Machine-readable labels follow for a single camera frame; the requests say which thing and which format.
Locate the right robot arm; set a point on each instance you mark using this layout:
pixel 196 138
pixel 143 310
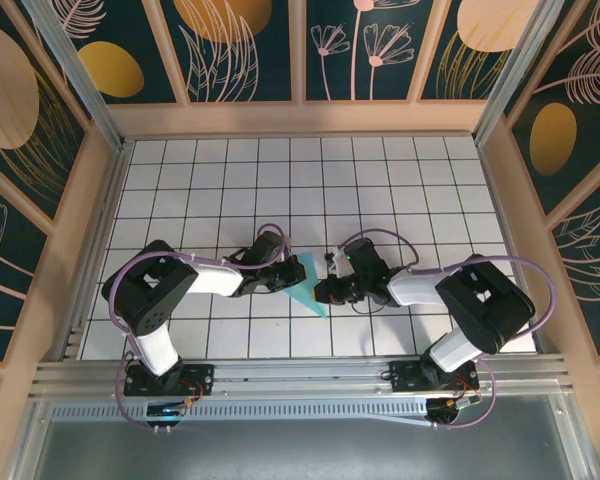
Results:
pixel 485 305

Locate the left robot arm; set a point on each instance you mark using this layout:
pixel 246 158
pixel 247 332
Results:
pixel 150 290

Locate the light blue paper sheet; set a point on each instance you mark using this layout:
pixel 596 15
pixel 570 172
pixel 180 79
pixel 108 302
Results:
pixel 305 295

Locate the aluminium mounting rail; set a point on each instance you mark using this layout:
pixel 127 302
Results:
pixel 300 375

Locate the small circuit board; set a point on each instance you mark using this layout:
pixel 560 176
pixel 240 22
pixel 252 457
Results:
pixel 447 410
pixel 167 411

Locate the aluminium side rail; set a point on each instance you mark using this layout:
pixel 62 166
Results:
pixel 97 250

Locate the grey metal sheet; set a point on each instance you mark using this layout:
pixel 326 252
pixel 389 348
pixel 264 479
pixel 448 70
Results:
pixel 300 450

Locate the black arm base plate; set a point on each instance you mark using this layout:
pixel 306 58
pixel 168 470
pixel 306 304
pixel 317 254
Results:
pixel 402 377
pixel 200 377

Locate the aluminium corner post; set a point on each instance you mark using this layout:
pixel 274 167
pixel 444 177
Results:
pixel 513 75
pixel 78 75

